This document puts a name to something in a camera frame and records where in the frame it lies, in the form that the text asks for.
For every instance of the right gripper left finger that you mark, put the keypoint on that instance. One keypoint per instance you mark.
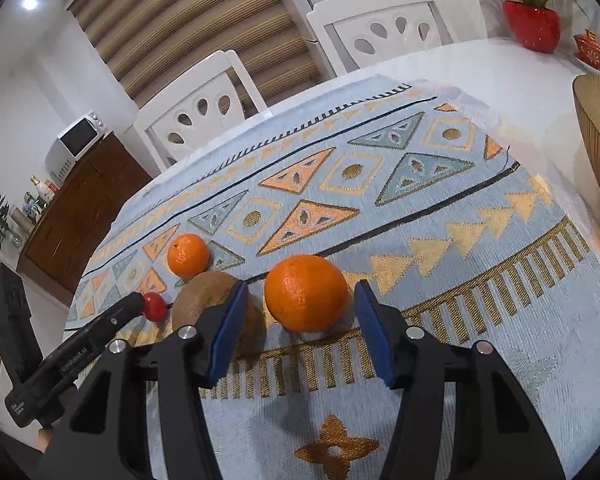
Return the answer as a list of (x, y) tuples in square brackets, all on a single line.
[(103, 435)]

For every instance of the blue patterned table mat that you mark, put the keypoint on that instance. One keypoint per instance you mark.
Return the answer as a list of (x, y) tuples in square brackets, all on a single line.
[(407, 186)]

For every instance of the red lidded tea cup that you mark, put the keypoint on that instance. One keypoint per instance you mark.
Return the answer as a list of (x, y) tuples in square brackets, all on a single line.
[(588, 49)]

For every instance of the white chair left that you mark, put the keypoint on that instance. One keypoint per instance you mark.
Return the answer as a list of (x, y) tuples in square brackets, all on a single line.
[(196, 108)]

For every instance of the white bottle on sideboard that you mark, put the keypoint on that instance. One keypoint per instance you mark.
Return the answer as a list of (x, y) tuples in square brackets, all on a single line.
[(45, 193)]

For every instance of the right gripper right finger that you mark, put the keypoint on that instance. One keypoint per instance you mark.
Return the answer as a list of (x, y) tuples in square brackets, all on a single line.
[(497, 432)]

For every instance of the striped window blind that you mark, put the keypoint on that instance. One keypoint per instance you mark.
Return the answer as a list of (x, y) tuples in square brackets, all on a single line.
[(147, 44)]

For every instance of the small far mandarin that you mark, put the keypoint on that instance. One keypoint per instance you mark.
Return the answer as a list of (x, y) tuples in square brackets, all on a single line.
[(188, 255)]

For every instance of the white microwave oven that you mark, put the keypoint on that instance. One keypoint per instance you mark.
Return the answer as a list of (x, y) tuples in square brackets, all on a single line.
[(72, 144)]

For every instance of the person left hand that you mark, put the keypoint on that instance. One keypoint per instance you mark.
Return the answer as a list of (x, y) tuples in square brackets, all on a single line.
[(45, 434)]

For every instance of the white chair right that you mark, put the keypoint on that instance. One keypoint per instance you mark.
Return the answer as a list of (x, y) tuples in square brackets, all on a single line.
[(373, 31)]

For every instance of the brown kiwi fruit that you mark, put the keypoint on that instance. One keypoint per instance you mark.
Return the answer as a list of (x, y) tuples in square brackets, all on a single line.
[(209, 289)]

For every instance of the white chair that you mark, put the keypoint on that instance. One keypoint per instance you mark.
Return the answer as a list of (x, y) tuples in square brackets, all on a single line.
[(196, 108), (373, 31)]

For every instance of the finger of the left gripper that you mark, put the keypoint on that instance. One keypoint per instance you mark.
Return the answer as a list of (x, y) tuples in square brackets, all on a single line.
[(115, 317)]

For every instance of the dark wooden sideboard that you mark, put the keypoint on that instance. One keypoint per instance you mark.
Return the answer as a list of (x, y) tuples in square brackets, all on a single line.
[(57, 251)]

